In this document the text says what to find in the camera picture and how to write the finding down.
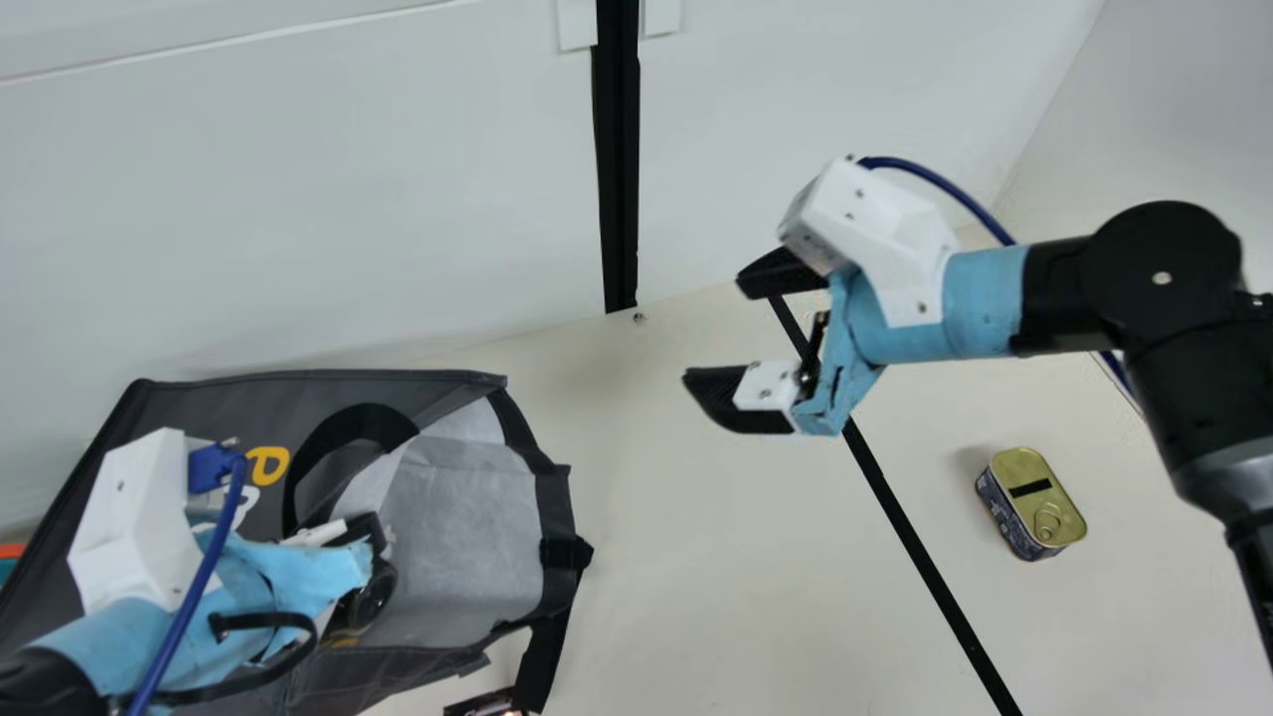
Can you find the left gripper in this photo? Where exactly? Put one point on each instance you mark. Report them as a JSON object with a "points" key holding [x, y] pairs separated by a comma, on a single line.
{"points": [[269, 582]]}

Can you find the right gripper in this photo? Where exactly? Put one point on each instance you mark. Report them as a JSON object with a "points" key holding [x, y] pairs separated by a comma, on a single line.
{"points": [[980, 298]]}

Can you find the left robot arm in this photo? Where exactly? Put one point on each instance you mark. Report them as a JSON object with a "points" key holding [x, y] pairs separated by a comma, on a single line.
{"points": [[30, 688]]}

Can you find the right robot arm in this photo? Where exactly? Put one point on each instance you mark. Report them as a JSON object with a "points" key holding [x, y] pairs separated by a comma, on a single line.
{"points": [[1174, 298]]}

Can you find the rectangular tin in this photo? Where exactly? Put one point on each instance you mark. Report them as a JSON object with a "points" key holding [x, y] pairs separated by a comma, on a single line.
{"points": [[1034, 497]]}

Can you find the black strip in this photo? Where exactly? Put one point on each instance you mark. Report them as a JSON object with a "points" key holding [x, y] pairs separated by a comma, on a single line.
{"points": [[923, 567]]}

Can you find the teal shopping basket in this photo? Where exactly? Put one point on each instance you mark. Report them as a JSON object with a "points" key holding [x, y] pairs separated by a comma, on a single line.
{"points": [[6, 575]]}

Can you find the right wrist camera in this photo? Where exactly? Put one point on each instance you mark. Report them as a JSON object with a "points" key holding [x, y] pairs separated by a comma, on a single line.
{"points": [[875, 229]]}

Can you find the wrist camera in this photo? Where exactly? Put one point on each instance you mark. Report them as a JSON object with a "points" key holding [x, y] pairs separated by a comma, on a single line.
{"points": [[875, 229], [129, 517]]}

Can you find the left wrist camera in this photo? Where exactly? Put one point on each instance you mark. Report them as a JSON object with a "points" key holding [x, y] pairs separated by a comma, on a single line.
{"points": [[129, 517]]}

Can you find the black post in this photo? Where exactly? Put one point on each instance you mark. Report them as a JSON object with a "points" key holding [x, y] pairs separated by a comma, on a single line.
{"points": [[617, 149]]}

